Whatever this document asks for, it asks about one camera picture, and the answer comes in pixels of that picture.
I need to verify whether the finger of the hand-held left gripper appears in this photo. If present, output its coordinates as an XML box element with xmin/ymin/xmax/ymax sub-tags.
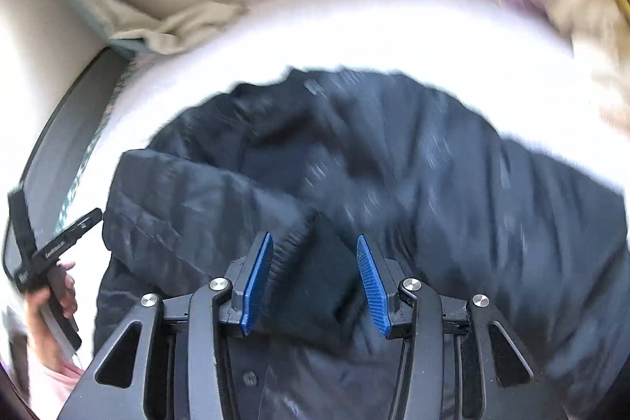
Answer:
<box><xmin>58</xmin><ymin>207</ymin><xmax>104</xmax><ymax>248</ymax></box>

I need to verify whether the white quilted mattress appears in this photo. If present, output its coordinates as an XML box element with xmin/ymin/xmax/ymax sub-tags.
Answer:
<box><xmin>56</xmin><ymin>0</ymin><xmax>630</xmax><ymax>253</ymax></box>

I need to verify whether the person's pink clothing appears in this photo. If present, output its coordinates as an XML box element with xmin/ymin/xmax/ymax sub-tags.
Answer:
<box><xmin>27</xmin><ymin>351</ymin><xmax>88</xmax><ymax>406</ymax></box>

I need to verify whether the dark bed frame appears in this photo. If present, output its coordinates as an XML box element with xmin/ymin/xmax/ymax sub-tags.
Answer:
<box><xmin>2</xmin><ymin>47</ymin><xmax>130</xmax><ymax>283</ymax></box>

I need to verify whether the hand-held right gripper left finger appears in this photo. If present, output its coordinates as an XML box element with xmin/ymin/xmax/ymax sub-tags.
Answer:
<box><xmin>56</xmin><ymin>231</ymin><xmax>274</xmax><ymax>420</ymax></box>

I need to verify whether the person's left hand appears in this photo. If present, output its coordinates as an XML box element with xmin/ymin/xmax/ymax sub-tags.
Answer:
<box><xmin>24</xmin><ymin>260</ymin><xmax>80</xmax><ymax>374</ymax></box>

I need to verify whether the beige crumpled sheet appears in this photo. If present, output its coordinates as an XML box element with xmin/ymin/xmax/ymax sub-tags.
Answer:
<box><xmin>106</xmin><ymin>0</ymin><xmax>248</xmax><ymax>57</ymax></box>

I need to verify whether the dark navy padded jacket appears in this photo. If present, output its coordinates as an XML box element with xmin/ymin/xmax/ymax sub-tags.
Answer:
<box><xmin>93</xmin><ymin>65</ymin><xmax>630</xmax><ymax>420</ymax></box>

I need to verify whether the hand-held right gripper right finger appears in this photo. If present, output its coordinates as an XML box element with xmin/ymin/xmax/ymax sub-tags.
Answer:
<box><xmin>355</xmin><ymin>234</ymin><xmax>568</xmax><ymax>420</ymax></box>

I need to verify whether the grey-blue cloth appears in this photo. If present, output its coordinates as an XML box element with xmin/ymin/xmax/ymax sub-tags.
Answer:
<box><xmin>108</xmin><ymin>31</ymin><xmax>168</xmax><ymax>57</ymax></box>

